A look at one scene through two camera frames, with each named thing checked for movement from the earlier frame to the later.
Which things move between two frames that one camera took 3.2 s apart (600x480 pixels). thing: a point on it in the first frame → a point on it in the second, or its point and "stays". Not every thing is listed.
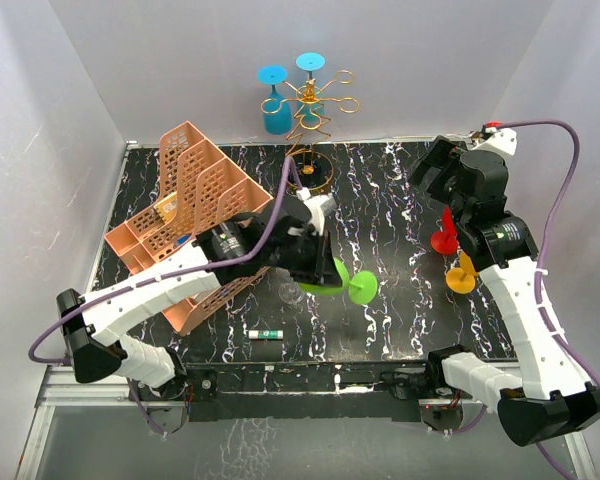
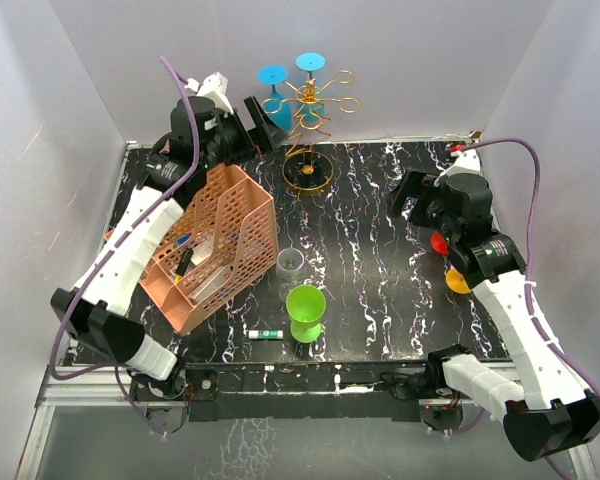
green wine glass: [362, 286] → [305, 305]
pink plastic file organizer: [203, 182] stays
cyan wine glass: [310, 62] stays
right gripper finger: [424, 174] → [399, 199]
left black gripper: [323, 269] → [269, 135]
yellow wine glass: [462, 280] stays
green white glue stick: [265, 334] stays
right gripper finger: [444, 152] → [419, 184]
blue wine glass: [277, 111] stays
